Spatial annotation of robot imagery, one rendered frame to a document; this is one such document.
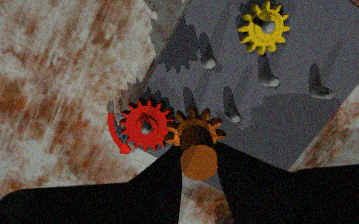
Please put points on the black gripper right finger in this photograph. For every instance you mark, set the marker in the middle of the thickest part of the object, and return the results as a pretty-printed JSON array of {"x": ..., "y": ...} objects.
[{"x": 259, "y": 193}]

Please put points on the orange gear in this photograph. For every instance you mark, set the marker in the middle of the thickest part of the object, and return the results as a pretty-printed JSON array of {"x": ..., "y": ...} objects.
[{"x": 196, "y": 136}]

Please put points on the yellow gear with black stripe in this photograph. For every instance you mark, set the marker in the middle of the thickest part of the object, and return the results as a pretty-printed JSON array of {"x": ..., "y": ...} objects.
[{"x": 254, "y": 23}]

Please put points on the red gear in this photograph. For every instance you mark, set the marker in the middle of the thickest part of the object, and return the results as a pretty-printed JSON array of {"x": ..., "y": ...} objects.
[{"x": 146, "y": 113}]

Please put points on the red curved arrow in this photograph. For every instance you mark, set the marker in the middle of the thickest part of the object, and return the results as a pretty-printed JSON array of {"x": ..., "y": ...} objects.
[{"x": 124, "y": 148}]

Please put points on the grey board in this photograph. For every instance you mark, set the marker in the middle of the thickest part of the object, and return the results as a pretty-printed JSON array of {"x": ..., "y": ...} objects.
[{"x": 273, "y": 105}]

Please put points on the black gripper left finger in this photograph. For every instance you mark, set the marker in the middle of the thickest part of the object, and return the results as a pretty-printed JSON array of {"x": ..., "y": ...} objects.
[{"x": 152, "y": 197}]

